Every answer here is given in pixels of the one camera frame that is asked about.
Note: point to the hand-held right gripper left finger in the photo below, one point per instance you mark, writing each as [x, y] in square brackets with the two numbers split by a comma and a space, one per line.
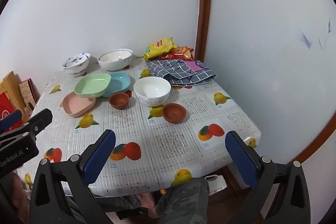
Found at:
[99, 155]

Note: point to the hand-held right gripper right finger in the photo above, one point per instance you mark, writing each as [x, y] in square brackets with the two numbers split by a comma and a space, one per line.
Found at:
[242, 158]

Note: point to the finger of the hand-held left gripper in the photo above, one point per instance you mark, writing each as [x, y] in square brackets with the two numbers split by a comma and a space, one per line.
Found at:
[42, 120]
[10, 119]

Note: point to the pink square plate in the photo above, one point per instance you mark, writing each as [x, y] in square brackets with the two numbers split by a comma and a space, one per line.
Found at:
[77, 106]

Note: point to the green square plate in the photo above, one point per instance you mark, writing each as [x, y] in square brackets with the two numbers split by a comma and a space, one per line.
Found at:
[92, 85]

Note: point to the blue square plate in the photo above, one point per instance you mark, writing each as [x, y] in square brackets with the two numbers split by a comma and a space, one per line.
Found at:
[119, 83]

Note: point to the white bowl grey scroll pattern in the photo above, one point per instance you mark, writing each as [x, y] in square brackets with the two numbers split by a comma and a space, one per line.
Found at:
[152, 90]

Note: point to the person's left forearm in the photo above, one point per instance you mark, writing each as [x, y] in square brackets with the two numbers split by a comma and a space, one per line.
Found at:
[21, 192]

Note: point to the red paper bag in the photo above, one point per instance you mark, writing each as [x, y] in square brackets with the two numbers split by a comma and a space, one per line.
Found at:
[6, 106]

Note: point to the small black object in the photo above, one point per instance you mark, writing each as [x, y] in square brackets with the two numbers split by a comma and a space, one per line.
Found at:
[30, 106]

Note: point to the patterned brown box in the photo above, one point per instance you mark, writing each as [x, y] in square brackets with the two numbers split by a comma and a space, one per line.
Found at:
[27, 94]

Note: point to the white plastic container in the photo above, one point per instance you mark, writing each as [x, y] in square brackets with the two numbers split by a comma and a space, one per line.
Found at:
[216, 183]

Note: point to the person's left leg camouflage trousers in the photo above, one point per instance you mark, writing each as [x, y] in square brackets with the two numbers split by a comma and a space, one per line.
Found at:
[123, 203]

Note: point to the person's leg camouflage trousers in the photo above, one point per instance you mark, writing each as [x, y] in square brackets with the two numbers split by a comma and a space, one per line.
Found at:
[123, 203]
[183, 200]

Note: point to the white bowl blue bird pattern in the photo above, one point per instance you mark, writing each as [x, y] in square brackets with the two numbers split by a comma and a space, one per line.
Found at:
[76, 65]

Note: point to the fruit print tablecloth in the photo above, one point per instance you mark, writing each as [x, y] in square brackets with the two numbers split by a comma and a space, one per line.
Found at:
[168, 140]

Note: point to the person's right leg camouflage trousers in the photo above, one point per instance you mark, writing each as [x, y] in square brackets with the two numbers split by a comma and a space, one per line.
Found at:
[183, 200]

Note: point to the brown wooden baseboard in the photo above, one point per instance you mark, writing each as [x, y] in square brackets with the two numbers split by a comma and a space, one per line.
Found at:
[315, 142]

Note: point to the large plain white bowl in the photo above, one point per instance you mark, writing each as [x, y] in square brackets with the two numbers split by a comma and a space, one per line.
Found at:
[115, 67]

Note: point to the white bowl red print inside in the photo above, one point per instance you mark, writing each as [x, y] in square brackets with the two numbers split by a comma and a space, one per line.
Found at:
[113, 57]

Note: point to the grey checked cloth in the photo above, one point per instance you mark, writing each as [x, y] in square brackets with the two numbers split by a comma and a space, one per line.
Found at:
[178, 74]

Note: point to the red chip bag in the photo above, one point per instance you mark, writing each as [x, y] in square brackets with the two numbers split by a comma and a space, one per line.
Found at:
[183, 53]

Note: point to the yellow chip bag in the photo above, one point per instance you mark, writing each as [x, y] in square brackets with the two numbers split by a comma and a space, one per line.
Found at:
[160, 48]

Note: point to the brown wooden door frame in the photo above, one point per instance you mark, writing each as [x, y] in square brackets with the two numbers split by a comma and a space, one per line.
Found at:
[204, 3]

